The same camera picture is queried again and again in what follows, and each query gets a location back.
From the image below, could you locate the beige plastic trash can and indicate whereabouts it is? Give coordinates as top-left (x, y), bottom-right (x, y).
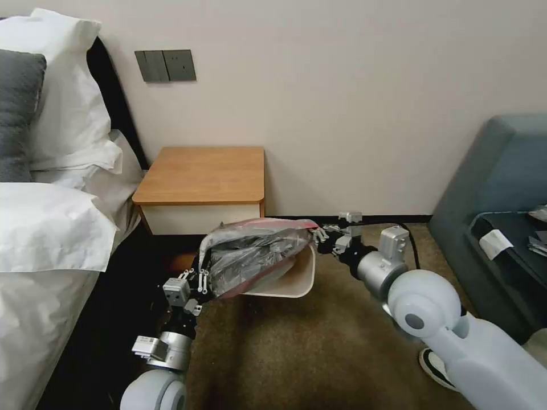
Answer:
top-left (244, 247), bottom-right (318, 299)

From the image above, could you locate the grey wall switch panel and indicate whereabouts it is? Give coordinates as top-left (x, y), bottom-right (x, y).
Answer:
top-left (134, 49), bottom-right (197, 83)

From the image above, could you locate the wooden nightstand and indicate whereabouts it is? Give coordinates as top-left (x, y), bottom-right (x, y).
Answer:
top-left (132, 146), bottom-right (266, 236)

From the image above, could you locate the black bed base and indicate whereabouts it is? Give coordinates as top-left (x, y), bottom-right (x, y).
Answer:
top-left (25, 232), bottom-right (202, 410)

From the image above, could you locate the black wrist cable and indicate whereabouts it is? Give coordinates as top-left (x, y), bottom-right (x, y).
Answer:
top-left (358, 220), bottom-right (423, 272)

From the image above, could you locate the large white pillow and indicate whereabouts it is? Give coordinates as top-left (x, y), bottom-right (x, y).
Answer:
top-left (0, 8), bottom-right (125, 175)

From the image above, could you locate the blue-grey sofa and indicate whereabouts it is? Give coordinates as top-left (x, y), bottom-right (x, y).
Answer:
top-left (428, 112), bottom-right (547, 345)

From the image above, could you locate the black padded headboard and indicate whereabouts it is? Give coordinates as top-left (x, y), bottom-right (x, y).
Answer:
top-left (87, 35), bottom-right (151, 173)

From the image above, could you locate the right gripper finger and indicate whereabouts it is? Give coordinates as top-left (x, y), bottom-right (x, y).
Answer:
top-left (309, 223), bottom-right (345, 241)
top-left (311, 237), bottom-right (342, 258)

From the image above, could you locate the white paper tag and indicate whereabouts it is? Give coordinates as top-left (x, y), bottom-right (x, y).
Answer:
top-left (478, 228), bottom-right (515, 260)

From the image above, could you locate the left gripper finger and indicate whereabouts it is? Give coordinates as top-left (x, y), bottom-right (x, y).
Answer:
top-left (183, 267), bottom-right (212, 316)
top-left (177, 255), bottom-right (205, 282)

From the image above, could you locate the grey knitted pillow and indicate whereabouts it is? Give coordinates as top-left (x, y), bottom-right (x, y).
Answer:
top-left (0, 48), bottom-right (47, 183)

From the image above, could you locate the black glass side table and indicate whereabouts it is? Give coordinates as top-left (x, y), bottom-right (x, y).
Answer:
top-left (464, 208), bottom-right (547, 301)

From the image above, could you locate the black and white shoe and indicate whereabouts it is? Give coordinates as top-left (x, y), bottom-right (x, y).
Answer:
top-left (418, 347), bottom-right (459, 391)

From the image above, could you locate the grey plastic garbage bag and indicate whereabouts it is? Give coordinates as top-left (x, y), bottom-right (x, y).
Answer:
top-left (198, 217), bottom-right (320, 300)

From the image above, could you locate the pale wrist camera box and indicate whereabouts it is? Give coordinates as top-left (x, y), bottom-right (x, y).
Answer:
top-left (338, 210), bottom-right (364, 236)
top-left (162, 277), bottom-right (191, 307)

